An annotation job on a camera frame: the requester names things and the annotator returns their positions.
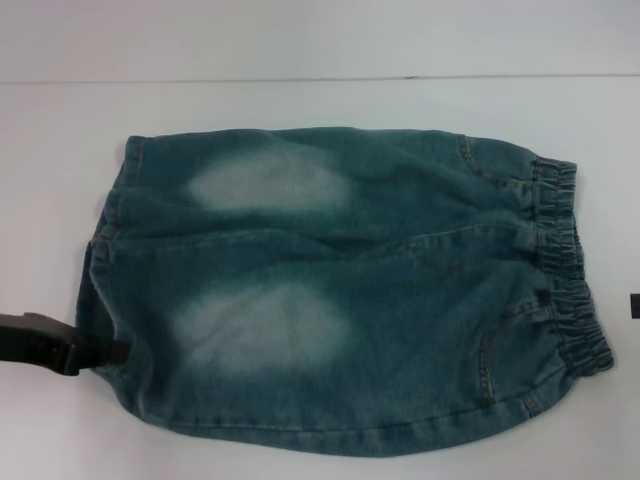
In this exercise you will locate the blue denim shorts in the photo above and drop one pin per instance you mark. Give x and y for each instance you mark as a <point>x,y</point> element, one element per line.
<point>350,275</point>

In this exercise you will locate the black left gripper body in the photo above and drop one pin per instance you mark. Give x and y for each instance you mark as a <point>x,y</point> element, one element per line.
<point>35,345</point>

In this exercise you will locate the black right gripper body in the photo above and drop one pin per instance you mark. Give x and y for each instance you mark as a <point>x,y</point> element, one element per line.
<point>635,307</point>

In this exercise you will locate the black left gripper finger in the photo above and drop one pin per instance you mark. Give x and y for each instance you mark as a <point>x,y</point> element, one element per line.
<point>102,354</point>

